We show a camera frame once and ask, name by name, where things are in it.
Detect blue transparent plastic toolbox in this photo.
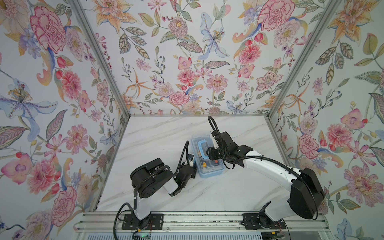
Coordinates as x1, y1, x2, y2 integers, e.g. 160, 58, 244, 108
191, 135, 225, 179

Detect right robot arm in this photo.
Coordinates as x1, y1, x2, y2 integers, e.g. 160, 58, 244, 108
206, 131, 325, 228

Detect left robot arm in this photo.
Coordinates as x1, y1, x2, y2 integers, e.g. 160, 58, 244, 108
130, 158, 197, 220

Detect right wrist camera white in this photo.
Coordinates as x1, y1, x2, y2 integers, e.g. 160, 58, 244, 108
211, 135, 220, 149

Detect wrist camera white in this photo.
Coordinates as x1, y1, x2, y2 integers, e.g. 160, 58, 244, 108
187, 154, 195, 167
211, 135, 220, 149

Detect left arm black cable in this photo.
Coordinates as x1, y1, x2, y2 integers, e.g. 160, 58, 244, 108
112, 140, 191, 240

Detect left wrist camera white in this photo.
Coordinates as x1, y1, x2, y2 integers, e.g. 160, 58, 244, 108
187, 154, 195, 167

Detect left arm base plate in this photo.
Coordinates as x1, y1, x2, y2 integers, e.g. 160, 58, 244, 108
122, 214, 164, 231

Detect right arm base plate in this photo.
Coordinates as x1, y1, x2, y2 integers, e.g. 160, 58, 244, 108
240, 213, 287, 230

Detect aluminium mounting rail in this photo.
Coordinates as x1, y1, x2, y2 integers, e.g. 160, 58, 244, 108
74, 212, 330, 234

